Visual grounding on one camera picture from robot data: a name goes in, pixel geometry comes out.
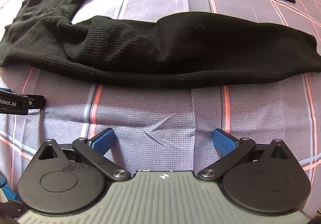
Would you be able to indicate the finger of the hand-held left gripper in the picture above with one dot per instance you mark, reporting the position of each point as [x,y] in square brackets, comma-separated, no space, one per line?
[37,102]

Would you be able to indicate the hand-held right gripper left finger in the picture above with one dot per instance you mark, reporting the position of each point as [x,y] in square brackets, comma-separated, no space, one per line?
[104,140]

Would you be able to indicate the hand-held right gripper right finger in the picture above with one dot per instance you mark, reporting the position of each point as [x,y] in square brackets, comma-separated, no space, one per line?
[223,141]

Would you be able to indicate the black knit pants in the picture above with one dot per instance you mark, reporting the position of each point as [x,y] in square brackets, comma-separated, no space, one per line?
[160,48]

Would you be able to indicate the plaid purple bed sheet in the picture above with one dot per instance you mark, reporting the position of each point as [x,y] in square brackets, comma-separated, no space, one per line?
[163,111]

